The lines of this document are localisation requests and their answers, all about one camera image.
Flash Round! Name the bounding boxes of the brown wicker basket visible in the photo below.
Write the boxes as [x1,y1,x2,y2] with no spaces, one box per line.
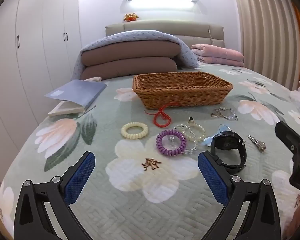
[132,71,234,110]

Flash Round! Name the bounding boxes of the red braided cord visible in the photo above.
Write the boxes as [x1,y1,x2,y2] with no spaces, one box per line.
[147,104,170,128]

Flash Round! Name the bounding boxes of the light blue plastic charm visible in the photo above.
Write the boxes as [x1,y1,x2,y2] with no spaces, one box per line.
[202,124,232,147]

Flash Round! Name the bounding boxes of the beige pleated curtain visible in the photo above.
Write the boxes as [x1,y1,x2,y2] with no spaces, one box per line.
[234,0,300,90]

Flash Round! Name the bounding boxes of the orange plush toy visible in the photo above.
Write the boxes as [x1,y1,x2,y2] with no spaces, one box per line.
[123,13,139,22]

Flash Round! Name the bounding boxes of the brown pillows with blue blanket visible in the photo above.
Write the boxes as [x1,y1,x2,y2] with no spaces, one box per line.
[74,30,200,80]

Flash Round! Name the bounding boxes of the blue cover book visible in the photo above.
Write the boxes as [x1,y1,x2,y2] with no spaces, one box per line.
[44,79,107,117]

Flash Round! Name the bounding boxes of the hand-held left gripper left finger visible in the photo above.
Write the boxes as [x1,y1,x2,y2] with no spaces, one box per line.
[14,151,97,240]

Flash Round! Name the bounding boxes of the clear bead bracelet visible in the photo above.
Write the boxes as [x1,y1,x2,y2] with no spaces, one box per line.
[172,126,198,155]

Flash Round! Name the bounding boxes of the silver chain bracelet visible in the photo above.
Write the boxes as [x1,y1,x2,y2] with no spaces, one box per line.
[211,107,238,121]

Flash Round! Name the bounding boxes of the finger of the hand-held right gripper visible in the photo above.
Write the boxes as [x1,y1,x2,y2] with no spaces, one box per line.
[275,121,300,193]

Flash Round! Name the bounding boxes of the folded pink blanket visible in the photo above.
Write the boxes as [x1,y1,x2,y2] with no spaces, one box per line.
[191,44,245,67]

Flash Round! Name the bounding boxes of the beige padded headboard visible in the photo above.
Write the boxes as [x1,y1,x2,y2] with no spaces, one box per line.
[105,21,225,49]

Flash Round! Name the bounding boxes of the silver keys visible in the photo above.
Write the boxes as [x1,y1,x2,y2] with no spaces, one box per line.
[247,134,267,153]

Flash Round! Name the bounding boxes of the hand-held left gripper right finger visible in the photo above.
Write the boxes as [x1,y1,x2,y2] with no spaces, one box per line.
[198,151,282,240]

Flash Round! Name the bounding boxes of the cream pearl bracelet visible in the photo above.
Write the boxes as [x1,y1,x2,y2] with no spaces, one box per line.
[181,124,207,142]

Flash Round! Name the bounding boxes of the black wristwatch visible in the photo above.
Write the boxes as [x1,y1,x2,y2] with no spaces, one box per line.
[210,131,247,175]

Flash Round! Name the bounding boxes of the purple spiral hair tie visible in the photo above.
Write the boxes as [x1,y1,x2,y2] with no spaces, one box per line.
[156,129,187,156]

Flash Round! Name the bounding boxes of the green floral quilt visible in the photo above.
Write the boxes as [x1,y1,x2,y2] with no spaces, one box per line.
[0,62,300,240]

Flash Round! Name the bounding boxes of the white wardrobe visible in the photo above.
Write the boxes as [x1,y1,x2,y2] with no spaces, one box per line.
[0,0,83,193]

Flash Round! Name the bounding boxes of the brown pillow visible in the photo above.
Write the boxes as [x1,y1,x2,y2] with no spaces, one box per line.
[81,40,179,67]
[80,57,178,80]

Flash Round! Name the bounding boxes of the cream spiral hair tie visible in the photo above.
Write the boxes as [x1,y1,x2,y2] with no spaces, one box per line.
[121,122,149,139]

